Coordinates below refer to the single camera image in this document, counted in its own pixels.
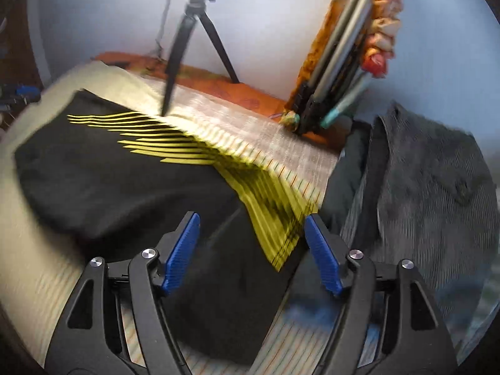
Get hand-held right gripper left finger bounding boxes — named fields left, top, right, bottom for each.
left=44, top=211, right=201, bottom=375

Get orange patterned blanket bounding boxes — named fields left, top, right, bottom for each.
left=92, top=52, right=348, bottom=150

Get grey corduroy garment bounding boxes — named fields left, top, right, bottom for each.
left=291, top=102, right=500, bottom=360

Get colourful cloth bundle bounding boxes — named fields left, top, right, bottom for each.
left=361, top=0, right=409, bottom=79

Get folded metal frame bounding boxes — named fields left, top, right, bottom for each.
left=287, top=0, right=391, bottom=137

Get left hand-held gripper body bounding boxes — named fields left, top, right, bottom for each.
left=0, top=84, right=42, bottom=115

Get striped bed sheet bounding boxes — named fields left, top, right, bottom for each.
left=0, top=61, right=340, bottom=375

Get black pants with yellow stripes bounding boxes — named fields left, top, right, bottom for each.
left=14, top=89, right=318, bottom=364

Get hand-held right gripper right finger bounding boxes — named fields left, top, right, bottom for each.
left=304, top=214, right=458, bottom=375

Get black tripod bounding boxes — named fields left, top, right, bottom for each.
left=161, top=0, right=240, bottom=118

